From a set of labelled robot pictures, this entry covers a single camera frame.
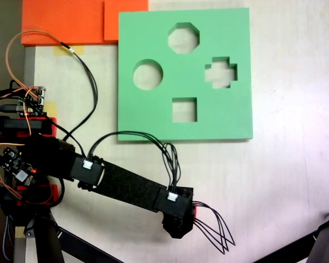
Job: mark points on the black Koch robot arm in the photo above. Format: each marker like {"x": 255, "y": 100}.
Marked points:
{"x": 126, "y": 183}

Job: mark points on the small orange flat block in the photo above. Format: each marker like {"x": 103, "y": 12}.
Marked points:
{"x": 126, "y": 19}

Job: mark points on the large orange flat block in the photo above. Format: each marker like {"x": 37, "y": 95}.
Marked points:
{"x": 63, "y": 22}

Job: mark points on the green shape sorter board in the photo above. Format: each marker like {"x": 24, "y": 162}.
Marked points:
{"x": 153, "y": 123}

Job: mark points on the thick black tripod leg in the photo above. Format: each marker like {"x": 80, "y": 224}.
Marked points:
{"x": 48, "y": 246}

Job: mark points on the red black table clamp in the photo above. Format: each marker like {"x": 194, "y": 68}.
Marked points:
{"x": 13, "y": 123}
{"x": 48, "y": 195}

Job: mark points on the notched black tripod leg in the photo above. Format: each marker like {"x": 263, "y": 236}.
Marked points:
{"x": 327, "y": 241}

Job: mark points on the yellow masking tape piece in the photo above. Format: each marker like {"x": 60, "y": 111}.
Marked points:
{"x": 19, "y": 233}
{"x": 79, "y": 50}
{"x": 52, "y": 109}

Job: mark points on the black driver circuit board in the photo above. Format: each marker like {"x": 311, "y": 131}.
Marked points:
{"x": 12, "y": 163}

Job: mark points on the circuit board with green terminal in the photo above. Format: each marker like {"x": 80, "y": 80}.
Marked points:
{"x": 34, "y": 105}

